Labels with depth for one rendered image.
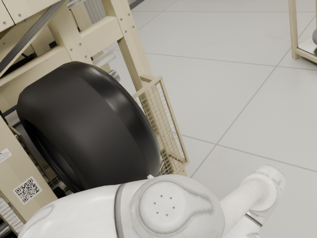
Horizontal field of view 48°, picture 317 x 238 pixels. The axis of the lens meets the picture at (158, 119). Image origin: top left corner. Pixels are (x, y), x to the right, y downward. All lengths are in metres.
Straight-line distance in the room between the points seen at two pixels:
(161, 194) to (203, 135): 2.60
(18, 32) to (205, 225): 1.21
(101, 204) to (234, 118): 2.69
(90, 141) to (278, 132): 2.06
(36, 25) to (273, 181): 1.08
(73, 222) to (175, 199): 0.16
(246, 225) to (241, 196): 0.21
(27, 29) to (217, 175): 1.73
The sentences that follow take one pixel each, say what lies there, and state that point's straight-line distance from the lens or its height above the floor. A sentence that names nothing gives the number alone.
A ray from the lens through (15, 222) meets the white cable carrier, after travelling 1.34.
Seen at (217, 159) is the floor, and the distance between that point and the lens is 2.82.
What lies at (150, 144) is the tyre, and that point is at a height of 1.20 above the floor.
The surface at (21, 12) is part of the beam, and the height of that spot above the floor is 1.66.
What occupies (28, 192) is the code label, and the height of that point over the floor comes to 1.21.
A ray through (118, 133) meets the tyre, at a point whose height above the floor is 1.31.
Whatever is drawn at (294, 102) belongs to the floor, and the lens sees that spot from 3.25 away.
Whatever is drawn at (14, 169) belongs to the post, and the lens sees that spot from 1.23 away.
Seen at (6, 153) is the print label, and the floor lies 1.38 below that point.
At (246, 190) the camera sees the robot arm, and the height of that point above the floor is 1.29.
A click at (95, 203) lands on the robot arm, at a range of 0.54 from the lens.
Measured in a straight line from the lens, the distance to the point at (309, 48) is 3.72.
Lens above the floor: 1.96
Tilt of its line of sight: 35 degrees down
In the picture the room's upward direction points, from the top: 20 degrees counter-clockwise
